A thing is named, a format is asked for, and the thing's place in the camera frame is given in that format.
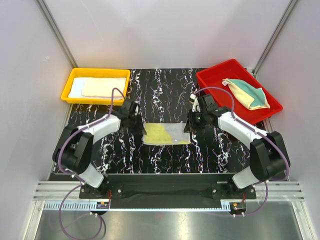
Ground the pink towel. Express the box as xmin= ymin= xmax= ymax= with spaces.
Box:
xmin=81 ymin=77 xmax=127 ymax=98

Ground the left corner aluminium post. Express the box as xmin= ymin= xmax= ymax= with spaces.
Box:
xmin=35 ymin=0 xmax=79 ymax=68

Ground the yellow-green towel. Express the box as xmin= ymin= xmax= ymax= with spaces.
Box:
xmin=142 ymin=123 xmax=191 ymax=146

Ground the teal patterned towel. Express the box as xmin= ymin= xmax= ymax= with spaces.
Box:
xmin=222 ymin=78 xmax=271 ymax=111

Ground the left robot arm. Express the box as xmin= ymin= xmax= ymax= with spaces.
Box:
xmin=52 ymin=99 xmax=147 ymax=198

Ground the aluminium frame rail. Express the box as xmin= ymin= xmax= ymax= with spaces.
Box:
xmin=33 ymin=181 xmax=304 ymax=212

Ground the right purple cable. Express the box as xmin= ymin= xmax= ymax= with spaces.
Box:
xmin=191 ymin=86 xmax=292 ymax=217

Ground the left small electronics board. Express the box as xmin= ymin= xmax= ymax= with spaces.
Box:
xmin=96 ymin=201 xmax=110 ymax=210

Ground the red plastic bin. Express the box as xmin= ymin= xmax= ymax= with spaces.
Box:
xmin=196 ymin=59 xmax=283 ymax=125

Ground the corner aluminium post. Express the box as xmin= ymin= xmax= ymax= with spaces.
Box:
xmin=35 ymin=0 xmax=79 ymax=68
xmin=252 ymin=0 xmax=300 ymax=78

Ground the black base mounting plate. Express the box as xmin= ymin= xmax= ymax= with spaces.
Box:
xmin=79 ymin=173 xmax=257 ymax=200

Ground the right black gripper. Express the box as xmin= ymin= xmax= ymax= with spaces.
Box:
xmin=183 ymin=109 xmax=207 ymax=133

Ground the right small electronics board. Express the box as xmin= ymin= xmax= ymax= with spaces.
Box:
xmin=230 ymin=202 xmax=247 ymax=212

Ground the right corner aluminium post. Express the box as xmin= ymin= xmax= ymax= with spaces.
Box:
xmin=252 ymin=0 xmax=300 ymax=78

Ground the small electronics board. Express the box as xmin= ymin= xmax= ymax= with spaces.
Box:
xmin=96 ymin=201 xmax=110 ymax=210
xmin=230 ymin=202 xmax=247 ymax=212

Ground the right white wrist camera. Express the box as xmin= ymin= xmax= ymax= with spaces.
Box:
xmin=190 ymin=92 xmax=201 ymax=112

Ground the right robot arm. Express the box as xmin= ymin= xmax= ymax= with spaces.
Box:
xmin=183 ymin=93 xmax=290 ymax=199

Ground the light blue towel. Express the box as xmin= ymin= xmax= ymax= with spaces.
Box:
xmin=68 ymin=77 xmax=86 ymax=99

